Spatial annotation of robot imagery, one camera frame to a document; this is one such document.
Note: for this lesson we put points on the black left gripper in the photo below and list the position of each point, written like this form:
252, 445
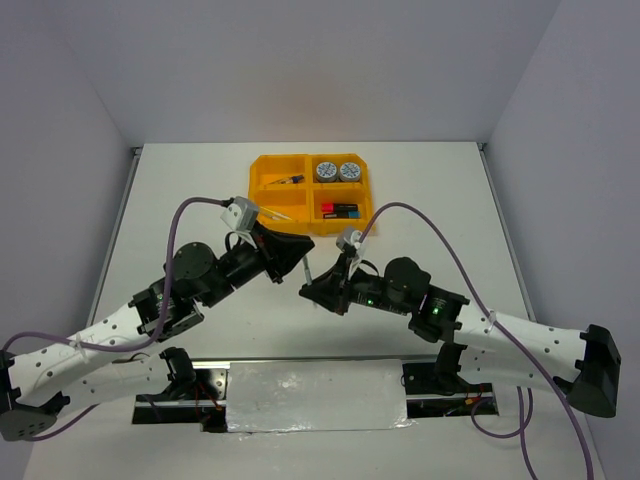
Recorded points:
280, 252

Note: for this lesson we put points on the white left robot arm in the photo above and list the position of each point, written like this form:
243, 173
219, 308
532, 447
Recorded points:
109, 359

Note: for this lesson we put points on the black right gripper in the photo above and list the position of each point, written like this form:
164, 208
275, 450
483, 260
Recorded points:
332, 291

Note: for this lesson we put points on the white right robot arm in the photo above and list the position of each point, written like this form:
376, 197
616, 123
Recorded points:
478, 348

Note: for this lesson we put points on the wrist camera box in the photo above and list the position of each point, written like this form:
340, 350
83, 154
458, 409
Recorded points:
240, 215
350, 245

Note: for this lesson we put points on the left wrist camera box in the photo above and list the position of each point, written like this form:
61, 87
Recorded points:
240, 215

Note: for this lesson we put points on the black mounting rail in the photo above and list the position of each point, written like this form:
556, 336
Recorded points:
204, 405

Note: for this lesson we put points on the small glue bottle blue cap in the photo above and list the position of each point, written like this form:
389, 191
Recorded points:
290, 180

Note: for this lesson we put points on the orange four-compartment organizer tray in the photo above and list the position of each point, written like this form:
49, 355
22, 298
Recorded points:
302, 202

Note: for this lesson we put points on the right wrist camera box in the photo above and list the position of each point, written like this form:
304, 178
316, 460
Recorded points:
350, 245

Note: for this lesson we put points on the yellow clear pen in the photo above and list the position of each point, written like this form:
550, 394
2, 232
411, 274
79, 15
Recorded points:
265, 208

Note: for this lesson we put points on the black highlighter orange tip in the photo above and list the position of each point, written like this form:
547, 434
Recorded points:
338, 207

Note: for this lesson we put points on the black highlighter blue tip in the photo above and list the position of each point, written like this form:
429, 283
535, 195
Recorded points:
354, 214

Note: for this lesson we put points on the blue clear pen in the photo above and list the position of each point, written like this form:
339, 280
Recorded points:
275, 215

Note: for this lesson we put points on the round blue-white tin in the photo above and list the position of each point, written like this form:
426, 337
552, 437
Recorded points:
350, 172
326, 172

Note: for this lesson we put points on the green clear pen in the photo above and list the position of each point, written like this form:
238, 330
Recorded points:
307, 272

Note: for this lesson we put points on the foil-covered base plate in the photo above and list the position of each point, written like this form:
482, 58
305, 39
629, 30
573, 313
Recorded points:
309, 396

